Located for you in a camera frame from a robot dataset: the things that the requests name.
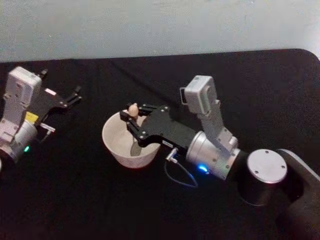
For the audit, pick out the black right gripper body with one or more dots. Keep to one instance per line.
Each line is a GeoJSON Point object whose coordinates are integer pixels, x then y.
{"type": "Point", "coordinates": [165, 130]}

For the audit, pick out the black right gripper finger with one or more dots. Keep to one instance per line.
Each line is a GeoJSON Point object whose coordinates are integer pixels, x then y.
{"type": "Point", "coordinates": [133, 128]}
{"type": "Point", "coordinates": [147, 110]}

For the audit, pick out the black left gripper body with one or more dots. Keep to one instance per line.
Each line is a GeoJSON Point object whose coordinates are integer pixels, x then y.
{"type": "Point", "coordinates": [47, 100]}

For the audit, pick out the small tan egg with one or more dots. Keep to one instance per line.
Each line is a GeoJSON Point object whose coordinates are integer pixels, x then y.
{"type": "Point", "coordinates": [133, 110]}

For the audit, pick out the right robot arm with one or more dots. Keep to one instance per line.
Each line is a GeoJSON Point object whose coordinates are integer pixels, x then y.
{"type": "Point", "coordinates": [265, 172]}

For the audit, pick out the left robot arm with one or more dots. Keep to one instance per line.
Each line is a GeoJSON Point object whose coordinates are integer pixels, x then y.
{"type": "Point", "coordinates": [21, 95]}

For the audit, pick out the white round bowl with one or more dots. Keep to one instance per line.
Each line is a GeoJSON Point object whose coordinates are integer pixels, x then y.
{"type": "Point", "coordinates": [117, 140]}

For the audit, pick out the black table cloth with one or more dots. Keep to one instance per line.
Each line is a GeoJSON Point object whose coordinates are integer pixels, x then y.
{"type": "Point", "coordinates": [80, 200]}

